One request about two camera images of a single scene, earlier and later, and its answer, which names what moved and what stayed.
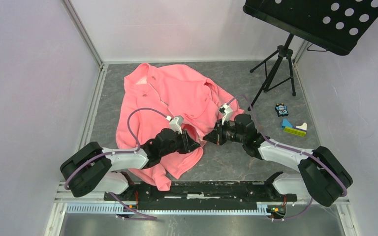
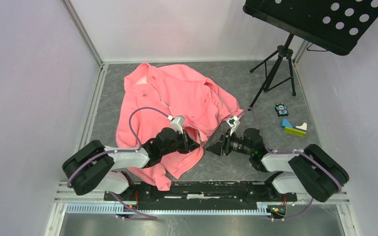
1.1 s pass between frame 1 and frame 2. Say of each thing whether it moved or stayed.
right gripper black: moved
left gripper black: stayed
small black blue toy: stayed
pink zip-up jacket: stayed
